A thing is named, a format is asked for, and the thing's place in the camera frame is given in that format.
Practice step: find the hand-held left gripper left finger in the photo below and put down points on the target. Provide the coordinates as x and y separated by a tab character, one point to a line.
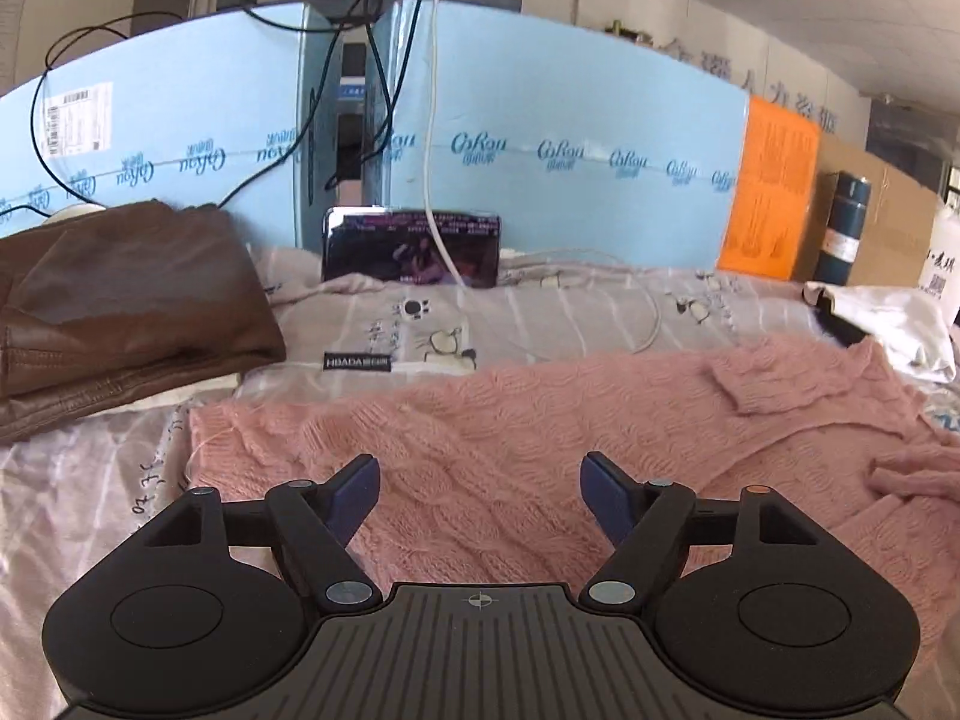
352	495

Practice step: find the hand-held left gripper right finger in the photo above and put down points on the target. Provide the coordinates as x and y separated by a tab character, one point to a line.
606	499

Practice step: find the pink knitted sweater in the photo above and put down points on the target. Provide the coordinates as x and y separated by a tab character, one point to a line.
487	427

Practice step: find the white cushion with black label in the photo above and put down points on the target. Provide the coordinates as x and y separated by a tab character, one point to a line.
420	369

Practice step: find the printed striped bed sheet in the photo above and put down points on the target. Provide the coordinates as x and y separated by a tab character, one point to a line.
562	315

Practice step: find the smartphone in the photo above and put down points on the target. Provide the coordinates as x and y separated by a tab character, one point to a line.
405	247

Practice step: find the black garment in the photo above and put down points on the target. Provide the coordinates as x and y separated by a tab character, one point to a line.
836	322

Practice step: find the brown leather jacket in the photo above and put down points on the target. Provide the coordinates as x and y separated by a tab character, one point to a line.
135	300

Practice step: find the white garment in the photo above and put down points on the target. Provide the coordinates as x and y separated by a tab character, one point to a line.
900	322

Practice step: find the orange carton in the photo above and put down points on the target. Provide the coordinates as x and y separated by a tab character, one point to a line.
772	187

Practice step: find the dark teal bottle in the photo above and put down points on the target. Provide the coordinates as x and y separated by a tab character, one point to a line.
841	232

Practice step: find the white round object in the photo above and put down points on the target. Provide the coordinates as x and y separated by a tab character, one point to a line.
75	211

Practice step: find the brown cardboard box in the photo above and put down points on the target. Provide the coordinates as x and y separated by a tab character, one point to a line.
900	225

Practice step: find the light blue carton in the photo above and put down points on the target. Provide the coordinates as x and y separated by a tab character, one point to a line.
562	90

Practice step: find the white paper bag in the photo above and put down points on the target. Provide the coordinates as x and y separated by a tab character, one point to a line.
943	262

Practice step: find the grey wall lettering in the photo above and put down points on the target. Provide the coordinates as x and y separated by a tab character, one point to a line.
750	75

